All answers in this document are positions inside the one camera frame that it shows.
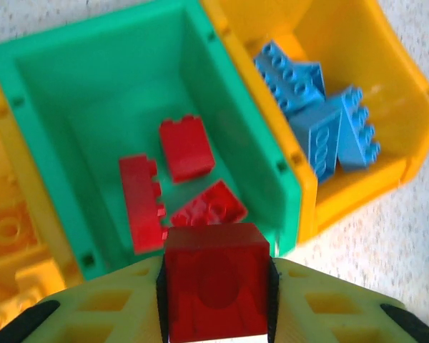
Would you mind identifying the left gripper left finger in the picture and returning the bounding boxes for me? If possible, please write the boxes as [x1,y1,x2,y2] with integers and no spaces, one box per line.
[0,257,168,343]

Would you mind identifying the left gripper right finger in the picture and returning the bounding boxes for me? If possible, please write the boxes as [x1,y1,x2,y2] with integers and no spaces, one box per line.
[267,259,429,343]

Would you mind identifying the long red lego brick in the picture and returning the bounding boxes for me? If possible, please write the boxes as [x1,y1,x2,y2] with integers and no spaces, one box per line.
[119,154,169,255]

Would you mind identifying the small red lego brick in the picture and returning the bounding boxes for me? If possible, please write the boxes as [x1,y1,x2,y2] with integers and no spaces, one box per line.
[170,180,248,229]
[163,223,272,339]

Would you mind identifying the blue lego brick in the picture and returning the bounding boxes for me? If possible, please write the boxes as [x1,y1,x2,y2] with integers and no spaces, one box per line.
[291,101,344,185]
[253,41,326,110]
[337,84,383,172]

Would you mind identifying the yellow plastic bin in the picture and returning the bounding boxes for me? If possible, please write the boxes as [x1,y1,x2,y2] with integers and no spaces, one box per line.
[0,59,85,322]
[202,0,429,247]

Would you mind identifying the green plastic bin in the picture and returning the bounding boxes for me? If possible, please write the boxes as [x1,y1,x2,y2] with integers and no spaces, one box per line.
[0,0,303,282]

